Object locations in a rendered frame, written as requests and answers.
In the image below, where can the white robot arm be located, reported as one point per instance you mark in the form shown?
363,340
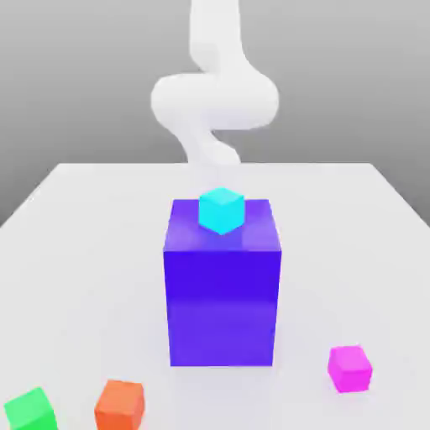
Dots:
215,97

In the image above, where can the small cyan cube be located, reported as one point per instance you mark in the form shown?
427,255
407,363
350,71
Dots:
221,211

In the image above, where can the small magenta cube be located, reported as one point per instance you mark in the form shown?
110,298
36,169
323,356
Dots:
350,369

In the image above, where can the small orange cube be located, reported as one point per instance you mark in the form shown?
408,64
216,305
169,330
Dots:
120,406

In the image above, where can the small green cube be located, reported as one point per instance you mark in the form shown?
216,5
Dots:
30,411

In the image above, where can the large purple box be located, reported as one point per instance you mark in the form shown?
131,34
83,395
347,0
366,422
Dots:
221,302

